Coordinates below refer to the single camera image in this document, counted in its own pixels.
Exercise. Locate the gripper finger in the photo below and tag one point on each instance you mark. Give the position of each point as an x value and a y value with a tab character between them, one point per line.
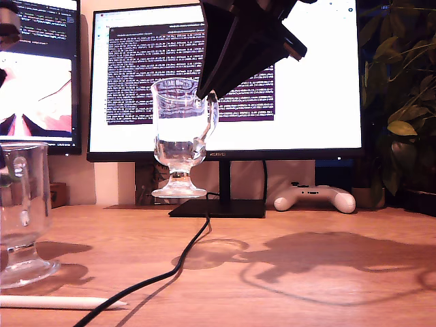
252	54
218	44

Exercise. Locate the brown cardboard box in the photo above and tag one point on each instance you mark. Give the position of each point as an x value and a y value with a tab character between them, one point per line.
58	195

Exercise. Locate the grey patterned packet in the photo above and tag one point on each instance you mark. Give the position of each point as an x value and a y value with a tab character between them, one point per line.
144	190

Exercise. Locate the black ASUS monitor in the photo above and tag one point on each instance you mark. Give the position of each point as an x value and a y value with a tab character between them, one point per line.
41	102

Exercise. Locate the small clear glass cup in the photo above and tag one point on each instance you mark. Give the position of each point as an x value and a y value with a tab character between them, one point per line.
20	269
177	153

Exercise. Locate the green leafy plant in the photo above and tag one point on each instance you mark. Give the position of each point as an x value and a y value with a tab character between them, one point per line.
402	127

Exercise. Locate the dark low planter box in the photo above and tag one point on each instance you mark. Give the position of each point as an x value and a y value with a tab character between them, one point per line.
415	204

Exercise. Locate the pale plant pot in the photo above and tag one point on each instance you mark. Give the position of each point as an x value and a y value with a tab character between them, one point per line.
362	197

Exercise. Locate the white game controller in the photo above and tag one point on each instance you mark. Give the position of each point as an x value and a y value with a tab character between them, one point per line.
340	201

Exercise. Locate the black Huawei monitor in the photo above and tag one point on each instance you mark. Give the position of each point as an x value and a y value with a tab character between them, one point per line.
306	119

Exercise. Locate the white pen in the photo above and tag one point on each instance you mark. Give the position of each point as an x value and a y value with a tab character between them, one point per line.
51	302

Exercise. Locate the dark blue box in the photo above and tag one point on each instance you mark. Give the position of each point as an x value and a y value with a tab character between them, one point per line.
334	173

